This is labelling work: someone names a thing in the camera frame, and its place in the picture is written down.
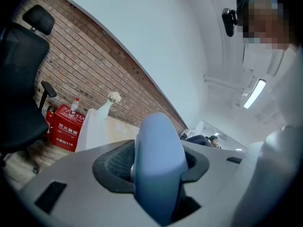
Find black head camera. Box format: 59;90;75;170
222;8;238;37

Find white pipe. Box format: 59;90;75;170
204;76;251;92

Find white cassette air conditioner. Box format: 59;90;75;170
242;44;285;78

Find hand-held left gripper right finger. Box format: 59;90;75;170
170;140;246;227

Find big blue plate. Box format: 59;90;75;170
132;112;189;227

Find white artificial flowers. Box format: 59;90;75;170
107;91;122;103

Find person's white shirt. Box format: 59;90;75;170
232;46;303;227

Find long fluorescent light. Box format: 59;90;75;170
243;79;267;109

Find red fire equipment box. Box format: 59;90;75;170
52;104;86;153

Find table with floral tablecloth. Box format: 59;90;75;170
75;107;140;153

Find black office chair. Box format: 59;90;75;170
0;4;57;167

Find person's head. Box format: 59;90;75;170
236;0;296;51

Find red fire extinguisher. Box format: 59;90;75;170
45;105;56;141

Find clear plastic water bottle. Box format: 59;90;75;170
69;97;80;118

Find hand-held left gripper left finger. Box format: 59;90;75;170
18;140;166;227

